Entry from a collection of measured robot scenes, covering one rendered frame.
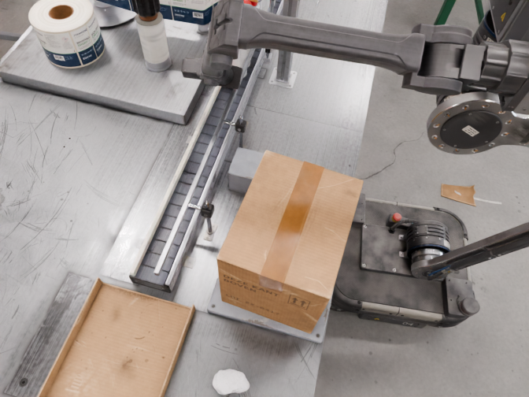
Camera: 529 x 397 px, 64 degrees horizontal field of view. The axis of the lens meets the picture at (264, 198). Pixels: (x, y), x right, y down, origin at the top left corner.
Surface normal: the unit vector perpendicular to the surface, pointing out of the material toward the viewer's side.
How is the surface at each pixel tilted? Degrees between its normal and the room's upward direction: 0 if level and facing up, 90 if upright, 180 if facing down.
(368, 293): 0
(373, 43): 39
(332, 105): 0
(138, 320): 0
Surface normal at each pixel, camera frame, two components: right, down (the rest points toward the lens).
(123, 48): 0.05, -0.52
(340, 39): 0.05, 0.14
